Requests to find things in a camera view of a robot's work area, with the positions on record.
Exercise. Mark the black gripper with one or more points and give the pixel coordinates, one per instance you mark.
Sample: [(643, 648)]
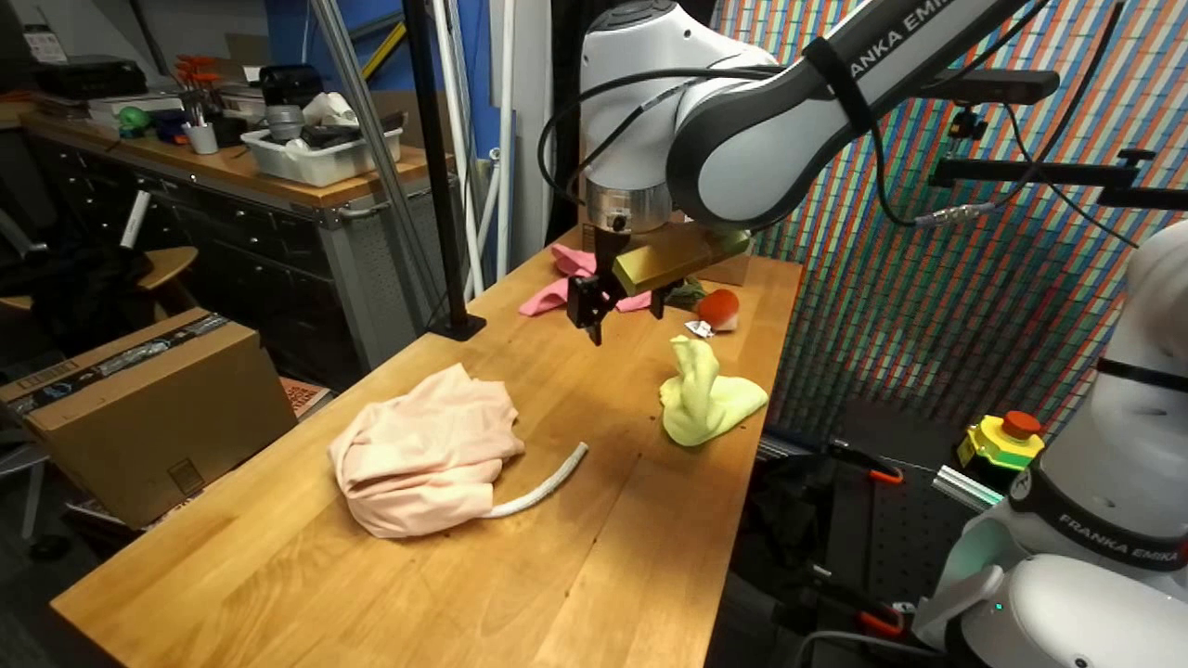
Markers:
[(613, 258)]

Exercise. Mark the pink cloth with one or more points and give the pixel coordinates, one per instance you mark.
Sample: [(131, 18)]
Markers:
[(558, 300)]

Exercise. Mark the yellow cloth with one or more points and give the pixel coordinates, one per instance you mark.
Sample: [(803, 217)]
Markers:
[(705, 403)]

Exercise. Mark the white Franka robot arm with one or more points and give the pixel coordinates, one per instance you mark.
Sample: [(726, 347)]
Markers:
[(767, 135)]

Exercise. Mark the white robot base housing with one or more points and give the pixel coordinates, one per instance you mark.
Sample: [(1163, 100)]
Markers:
[(1076, 614)]

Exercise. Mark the black vertical stand pole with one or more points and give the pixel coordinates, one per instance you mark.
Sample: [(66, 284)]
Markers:
[(431, 161)]

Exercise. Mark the silver tripod leg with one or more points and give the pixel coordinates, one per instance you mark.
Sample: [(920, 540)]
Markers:
[(365, 149)]

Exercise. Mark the white plastic bin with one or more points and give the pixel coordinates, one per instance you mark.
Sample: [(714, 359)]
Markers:
[(308, 153)]

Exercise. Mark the black orange clamp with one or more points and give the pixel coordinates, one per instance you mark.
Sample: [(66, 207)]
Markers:
[(882, 473), (884, 623)]

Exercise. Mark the wooden workbench with dark drawers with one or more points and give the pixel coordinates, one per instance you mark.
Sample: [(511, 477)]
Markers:
[(246, 247)]

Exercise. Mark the white cup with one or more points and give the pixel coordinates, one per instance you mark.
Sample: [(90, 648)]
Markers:
[(202, 135)]

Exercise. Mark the wooden stool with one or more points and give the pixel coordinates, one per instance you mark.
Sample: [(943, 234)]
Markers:
[(169, 262)]

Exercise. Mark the yellow red emergency stop button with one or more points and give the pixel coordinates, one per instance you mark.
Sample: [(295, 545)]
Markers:
[(1002, 441)]

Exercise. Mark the cardboard box with black tape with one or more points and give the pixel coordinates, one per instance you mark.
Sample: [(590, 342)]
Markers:
[(149, 409)]

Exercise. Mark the black bar camera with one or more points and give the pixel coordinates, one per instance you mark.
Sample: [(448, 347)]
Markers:
[(1007, 87)]

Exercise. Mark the black mount bar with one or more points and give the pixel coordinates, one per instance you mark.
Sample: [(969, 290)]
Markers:
[(1053, 173)]

